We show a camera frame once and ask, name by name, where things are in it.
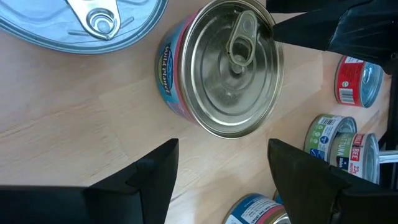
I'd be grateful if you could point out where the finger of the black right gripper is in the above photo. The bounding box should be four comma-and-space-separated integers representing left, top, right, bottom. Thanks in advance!
266, 0, 373, 14
272, 8, 345, 52

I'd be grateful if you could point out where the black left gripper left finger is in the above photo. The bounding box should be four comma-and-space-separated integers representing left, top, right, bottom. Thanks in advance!
84, 138, 180, 224

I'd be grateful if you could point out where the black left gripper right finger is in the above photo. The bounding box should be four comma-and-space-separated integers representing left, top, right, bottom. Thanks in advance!
267, 138, 352, 224

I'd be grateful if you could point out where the green Bumble Bee tuna can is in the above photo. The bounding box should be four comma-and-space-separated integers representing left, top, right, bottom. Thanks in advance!
303, 113, 358, 162
328, 132, 381, 185

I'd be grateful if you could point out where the olive green tuna can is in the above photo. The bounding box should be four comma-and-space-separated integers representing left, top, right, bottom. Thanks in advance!
0, 0, 169, 56

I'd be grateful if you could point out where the red seafood can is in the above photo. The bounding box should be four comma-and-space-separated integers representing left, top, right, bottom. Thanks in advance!
333, 55, 385, 109

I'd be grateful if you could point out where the silver metal cylinder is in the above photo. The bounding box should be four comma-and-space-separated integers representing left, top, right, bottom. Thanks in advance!
377, 150, 398, 165

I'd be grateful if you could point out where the black table edge frame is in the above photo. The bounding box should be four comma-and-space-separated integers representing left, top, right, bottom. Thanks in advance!
384, 73, 398, 190

